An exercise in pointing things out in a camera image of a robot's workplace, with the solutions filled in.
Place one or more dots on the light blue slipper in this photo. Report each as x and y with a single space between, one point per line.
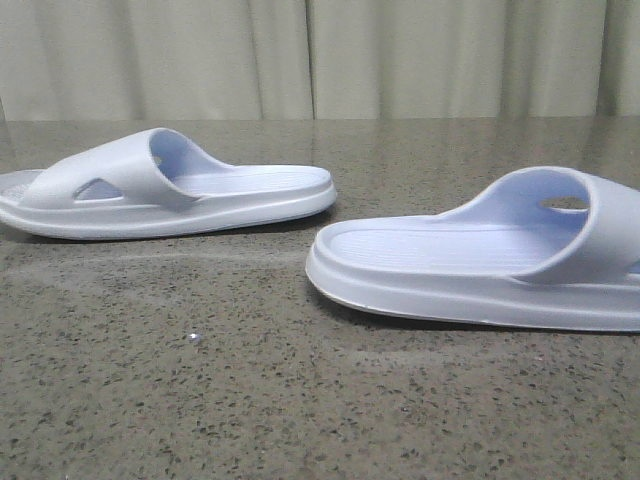
542 247
157 183

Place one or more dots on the beige pleated curtain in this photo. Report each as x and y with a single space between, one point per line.
112 60

